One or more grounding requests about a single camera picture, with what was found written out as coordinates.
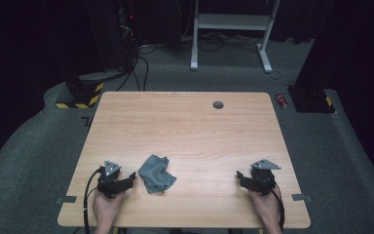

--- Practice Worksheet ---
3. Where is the black yellow striped base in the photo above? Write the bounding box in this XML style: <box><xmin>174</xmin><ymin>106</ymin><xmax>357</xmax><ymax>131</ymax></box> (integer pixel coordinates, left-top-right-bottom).
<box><xmin>55</xmin><ymin>72</ymin><xmax>106</xmax><ymax>110</ymax></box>

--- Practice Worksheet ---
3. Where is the black stand base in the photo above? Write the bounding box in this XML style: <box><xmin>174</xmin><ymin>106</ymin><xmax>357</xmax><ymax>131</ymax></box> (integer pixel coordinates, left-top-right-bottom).
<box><xmin>286</xmin><ymin>85</ymin><xmax>337</xmax><ymax>114</ymax></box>

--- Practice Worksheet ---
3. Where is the red can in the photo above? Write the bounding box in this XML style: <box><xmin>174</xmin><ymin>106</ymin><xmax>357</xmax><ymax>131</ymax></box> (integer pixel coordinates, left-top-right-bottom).
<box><xmin>275</xmin><ymin>93</ymin><xmax>288</xmax><ymax>111</ymax></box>

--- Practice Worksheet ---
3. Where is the grey cloth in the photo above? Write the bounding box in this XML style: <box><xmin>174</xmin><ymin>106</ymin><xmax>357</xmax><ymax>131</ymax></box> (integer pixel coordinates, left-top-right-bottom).
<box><xmin>137</xmin><ymin>153</ymin><xmax>177</xmax><ymax>195</ymax></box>

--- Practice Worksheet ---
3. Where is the grey tape strip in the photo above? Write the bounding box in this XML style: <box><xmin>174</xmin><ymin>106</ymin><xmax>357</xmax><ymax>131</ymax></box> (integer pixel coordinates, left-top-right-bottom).
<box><xmin>290</xmin><ymin>193</ymin><xmax>313</xmax><ymax>204</ymax></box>
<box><xmin>55</xmin><ymin>195</ymin><xmax>78</xmax><ymax>206</ymax></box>

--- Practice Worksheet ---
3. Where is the person's right hand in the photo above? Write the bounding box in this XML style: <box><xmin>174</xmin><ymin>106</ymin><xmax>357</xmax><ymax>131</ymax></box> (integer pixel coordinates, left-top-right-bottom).
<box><xmin>248</xmin><ymin>186</ymin><xmax>282</xmax><ymax>226</ymax></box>

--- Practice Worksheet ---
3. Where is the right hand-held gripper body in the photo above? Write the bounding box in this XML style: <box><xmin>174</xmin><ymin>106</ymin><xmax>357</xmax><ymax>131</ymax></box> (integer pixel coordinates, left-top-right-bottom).
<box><xmin>244</xmin><ymin>158</ymin><xmax>282</xmax><ymax>197</ymax></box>

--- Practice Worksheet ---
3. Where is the black floor cable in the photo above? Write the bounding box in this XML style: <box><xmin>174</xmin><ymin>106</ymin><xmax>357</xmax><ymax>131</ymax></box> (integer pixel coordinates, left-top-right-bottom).
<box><xmin>116</xmin><ymin>54</ymin><xmax>151</xmax><ymax>93</ymax></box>

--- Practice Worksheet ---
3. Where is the dark equipment rack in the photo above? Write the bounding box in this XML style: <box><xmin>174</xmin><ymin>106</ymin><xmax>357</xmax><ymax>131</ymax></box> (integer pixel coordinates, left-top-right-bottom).
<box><xmin>115</xmin><ymin>0</ymin><xmax>141</xmax><ymax>72</ymax></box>

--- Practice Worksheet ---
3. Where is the white metal stand frame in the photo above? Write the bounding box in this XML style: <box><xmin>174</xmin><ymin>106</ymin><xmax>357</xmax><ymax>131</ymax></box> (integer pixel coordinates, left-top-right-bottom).
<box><xmin>189</xmin><ymin>0</ymin><xmax>281</xmax><ymax>74</ymax></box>

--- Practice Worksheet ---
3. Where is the person's left hand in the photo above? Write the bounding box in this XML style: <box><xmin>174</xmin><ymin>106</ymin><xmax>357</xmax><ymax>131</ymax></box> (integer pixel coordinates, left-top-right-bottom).
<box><xmin>92</xmin><ymin>189</ymin><xmax>127</xmax><ymax>226</ymax></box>

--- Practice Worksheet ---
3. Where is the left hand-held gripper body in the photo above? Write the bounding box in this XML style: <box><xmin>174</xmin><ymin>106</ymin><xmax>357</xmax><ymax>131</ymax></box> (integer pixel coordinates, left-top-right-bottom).
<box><xmin>96</xmin><ymin>160</ymin><xmax>130</xmax><ymax>200</ymax></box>

